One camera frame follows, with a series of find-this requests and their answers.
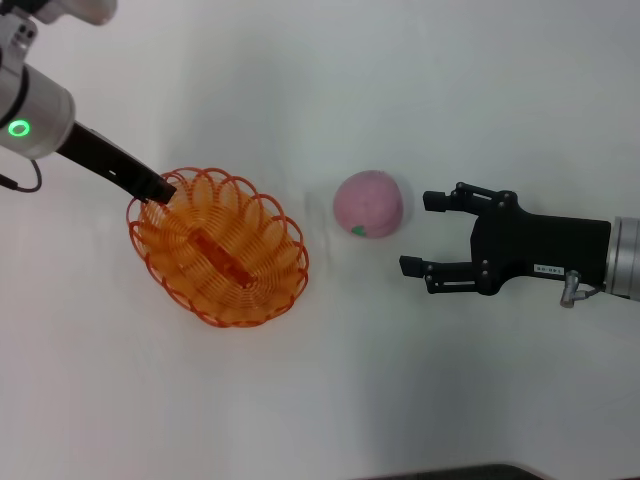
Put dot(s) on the pink toy peach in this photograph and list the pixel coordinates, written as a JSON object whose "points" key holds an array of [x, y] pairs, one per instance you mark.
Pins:
{"points": [[367, 207]]}

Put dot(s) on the orange woven plastic basket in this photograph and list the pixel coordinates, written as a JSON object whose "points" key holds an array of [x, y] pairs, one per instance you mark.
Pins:
{"points": [[220, 260]]}

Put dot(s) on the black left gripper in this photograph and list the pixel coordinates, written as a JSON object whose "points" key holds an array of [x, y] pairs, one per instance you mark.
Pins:
{"points": [[97, 150]]}

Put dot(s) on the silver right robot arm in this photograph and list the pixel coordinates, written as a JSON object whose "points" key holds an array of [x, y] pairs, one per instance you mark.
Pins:
{"points": [[625, 260]]}

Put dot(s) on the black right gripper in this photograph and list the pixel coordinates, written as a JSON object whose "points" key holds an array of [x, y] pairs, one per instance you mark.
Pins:
{"points": [[540, 245]]}

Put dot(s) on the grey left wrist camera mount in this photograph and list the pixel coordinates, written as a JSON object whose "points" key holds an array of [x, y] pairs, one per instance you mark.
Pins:
{"points": [[20, 32]]}

